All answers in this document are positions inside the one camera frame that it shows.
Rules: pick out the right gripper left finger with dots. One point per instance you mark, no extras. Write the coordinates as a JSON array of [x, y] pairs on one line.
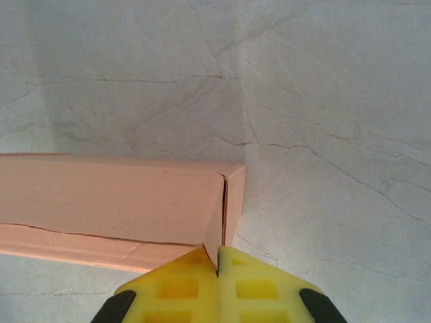
[[178, 299]]

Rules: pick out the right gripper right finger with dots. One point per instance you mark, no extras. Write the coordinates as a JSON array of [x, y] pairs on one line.
[[269, 299]]

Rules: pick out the pink paper box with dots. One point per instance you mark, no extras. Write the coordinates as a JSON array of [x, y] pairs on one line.
[[118, 202]]

